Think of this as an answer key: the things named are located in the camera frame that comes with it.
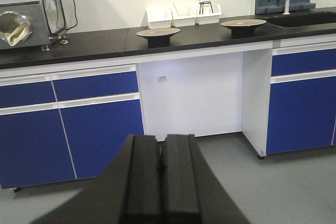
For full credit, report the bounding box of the blue white lab cabinet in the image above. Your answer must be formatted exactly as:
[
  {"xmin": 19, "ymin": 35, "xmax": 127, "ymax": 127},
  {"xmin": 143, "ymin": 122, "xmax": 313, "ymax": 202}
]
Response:
[{"xmin": 1, "ymin": 34, "xmax": 335, "ymax": 190}]

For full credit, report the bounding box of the beige plate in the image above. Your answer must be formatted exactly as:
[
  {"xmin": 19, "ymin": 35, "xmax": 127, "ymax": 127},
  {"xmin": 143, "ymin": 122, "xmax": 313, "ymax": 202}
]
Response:
[
  {"xmin": 221, "ymin": 19, "xmax": 267, "ymax": 29},
  {"xmin": 136, "ymin": 27, "xmax": 181, "ymax": 38}
]

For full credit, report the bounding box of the black tripod stand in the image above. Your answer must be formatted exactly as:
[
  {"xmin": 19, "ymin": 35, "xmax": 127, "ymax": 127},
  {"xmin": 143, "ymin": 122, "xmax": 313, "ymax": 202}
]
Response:
[{"xmin": 198, "ymin": 1, "xmax": 213, "ymax": 15}]

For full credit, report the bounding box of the black cable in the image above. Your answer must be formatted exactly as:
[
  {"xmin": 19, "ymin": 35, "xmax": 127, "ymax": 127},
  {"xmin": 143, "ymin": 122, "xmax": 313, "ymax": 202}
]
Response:
[{"xmin": 39, "ymin": 0, "xmax": 78, "ymax": 36}]

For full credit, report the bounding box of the white bin left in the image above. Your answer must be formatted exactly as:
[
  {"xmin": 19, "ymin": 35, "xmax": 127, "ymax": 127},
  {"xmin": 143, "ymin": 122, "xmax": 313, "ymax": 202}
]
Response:
[{"xmin": 145, "ymin": 7, "xmax": 173, "ymax": 29}]

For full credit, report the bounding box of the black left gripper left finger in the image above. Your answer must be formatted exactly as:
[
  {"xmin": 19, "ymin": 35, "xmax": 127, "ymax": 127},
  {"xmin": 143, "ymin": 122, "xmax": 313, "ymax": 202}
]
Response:
[{"xmin": 31, "ymin": 134, "xmax": 161, "ymax": 224}]

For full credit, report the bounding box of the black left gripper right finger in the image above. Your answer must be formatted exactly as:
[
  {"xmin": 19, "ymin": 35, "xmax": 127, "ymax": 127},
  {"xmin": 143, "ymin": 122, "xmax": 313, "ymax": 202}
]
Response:
[{"xmin": 160, "ymin": 134, "xmax": 250, "ymax": 224}]

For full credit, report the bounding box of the black sink basin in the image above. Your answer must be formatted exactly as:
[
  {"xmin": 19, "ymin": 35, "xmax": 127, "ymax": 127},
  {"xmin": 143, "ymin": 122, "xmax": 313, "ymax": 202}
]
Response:
[{"xmin": 266, "ymin": 12, "xmax": 335, "ymax": 27}]

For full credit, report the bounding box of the grey metal glove box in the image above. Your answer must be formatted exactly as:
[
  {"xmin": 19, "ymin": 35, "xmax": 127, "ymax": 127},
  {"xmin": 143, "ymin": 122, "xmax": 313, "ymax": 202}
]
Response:
[{"xmin": 1, "ymin": 0, "xmax": 67, "ymax": 49}]

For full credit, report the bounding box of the white bin middle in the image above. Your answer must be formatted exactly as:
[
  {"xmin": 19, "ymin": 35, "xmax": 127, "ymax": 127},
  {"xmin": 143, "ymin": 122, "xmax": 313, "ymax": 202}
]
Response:
[{"xmin": 172, "ymin": 5, "xmax": 197, "ymax": 27}]

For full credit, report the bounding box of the black bowl under right plate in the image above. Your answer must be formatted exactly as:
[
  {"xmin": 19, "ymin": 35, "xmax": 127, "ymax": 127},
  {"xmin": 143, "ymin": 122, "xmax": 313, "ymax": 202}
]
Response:
[{"xmin": 230, "ymin": 27, "xmax": 256, "ymax": 38}]

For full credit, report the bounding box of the white bin right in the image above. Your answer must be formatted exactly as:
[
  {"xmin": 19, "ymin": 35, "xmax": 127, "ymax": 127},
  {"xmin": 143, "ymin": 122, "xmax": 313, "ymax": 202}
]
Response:
[{"xmin": 196, "ymin": 4, "xmax": 222, "ymax": 25}]

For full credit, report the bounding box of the white bin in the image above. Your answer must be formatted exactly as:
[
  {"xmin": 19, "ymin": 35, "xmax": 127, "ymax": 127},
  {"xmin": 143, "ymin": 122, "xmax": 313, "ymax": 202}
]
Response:
[
  {"xmin": 172, "ymin": 5, "xmax": 197, "ymax": 27},
  {"xmin": 196, "ymin": 4, "xmax": 222, "ymax": 25},
  {"xmin": 145, "ymin": 7, "xmax": 173, "ymax": 29}
]

